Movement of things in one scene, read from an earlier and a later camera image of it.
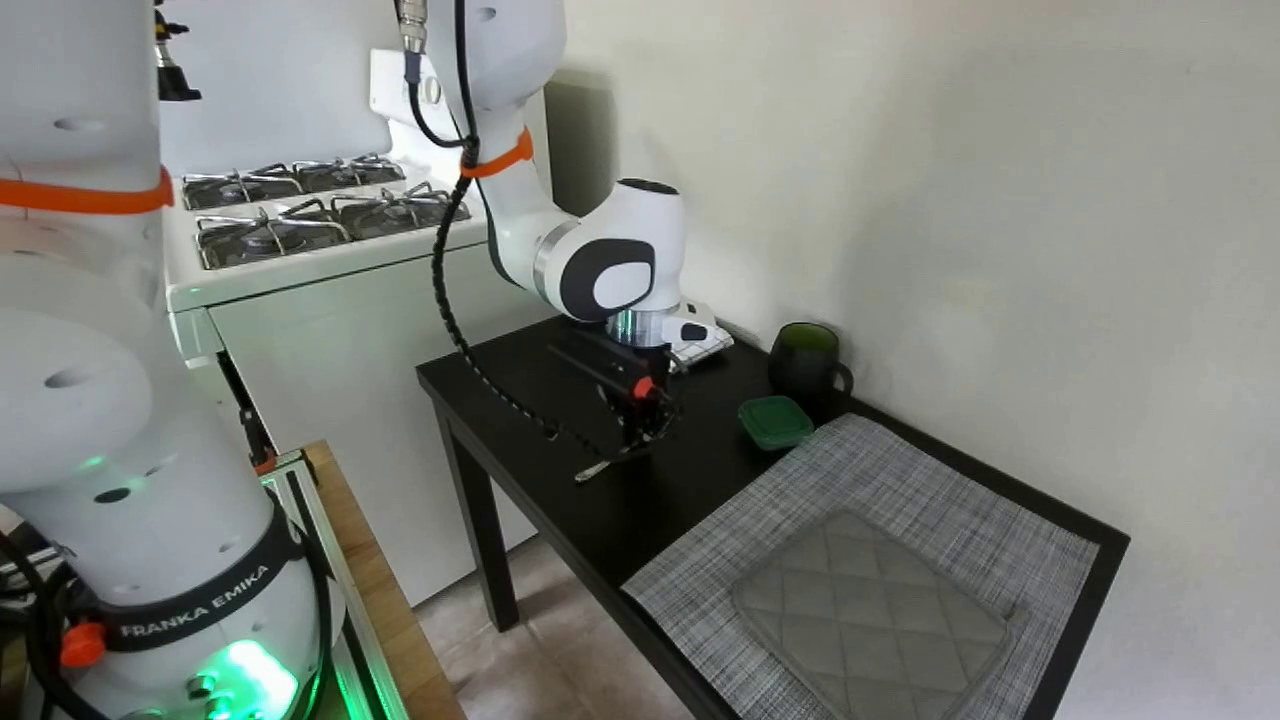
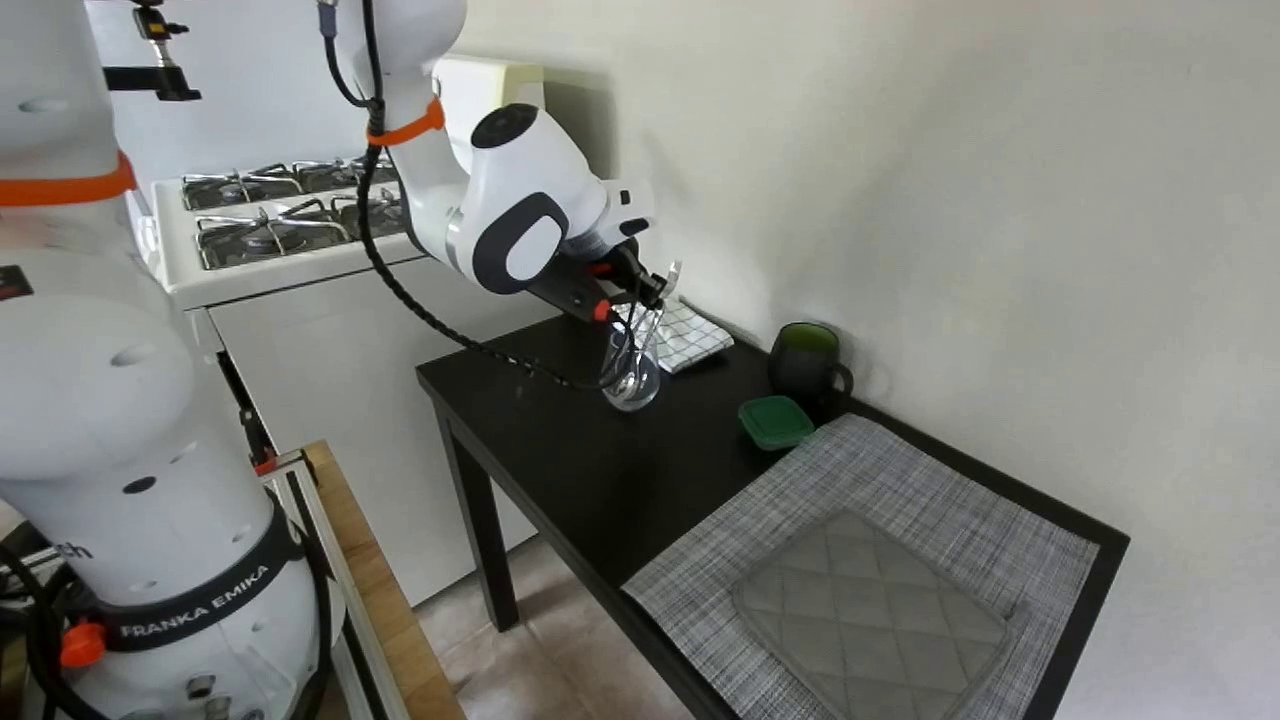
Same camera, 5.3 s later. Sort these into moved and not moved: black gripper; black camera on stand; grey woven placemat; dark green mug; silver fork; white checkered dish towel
Moved: silver fork; black gripper
Not moved: dark green mug; black camera on stand; white checkered dish towel; grey woven placemat
